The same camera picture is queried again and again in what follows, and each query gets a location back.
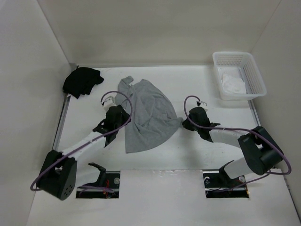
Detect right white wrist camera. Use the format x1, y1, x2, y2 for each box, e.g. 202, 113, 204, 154
197, 101, 209, 112

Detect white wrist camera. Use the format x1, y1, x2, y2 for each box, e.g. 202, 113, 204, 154
197, 101, 209, 112
101, 96, 116, 112

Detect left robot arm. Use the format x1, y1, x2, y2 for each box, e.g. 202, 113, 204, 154
31, 105, 133, 201

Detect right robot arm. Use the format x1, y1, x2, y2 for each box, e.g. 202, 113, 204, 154
182, 107, 284, 187

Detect folded black tank tops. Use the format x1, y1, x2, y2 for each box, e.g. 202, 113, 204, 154
62, 67, 104, 99

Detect white tank top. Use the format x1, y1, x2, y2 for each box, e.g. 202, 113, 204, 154
221, 74, 246, 94

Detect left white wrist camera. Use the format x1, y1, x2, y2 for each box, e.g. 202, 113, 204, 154
101, 96, 116, 112

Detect white plastic basket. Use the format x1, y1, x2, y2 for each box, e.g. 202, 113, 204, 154
212, 51, 267, 100

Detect grey tank top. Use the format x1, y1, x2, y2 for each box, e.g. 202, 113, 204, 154
115, 76, 183, 153

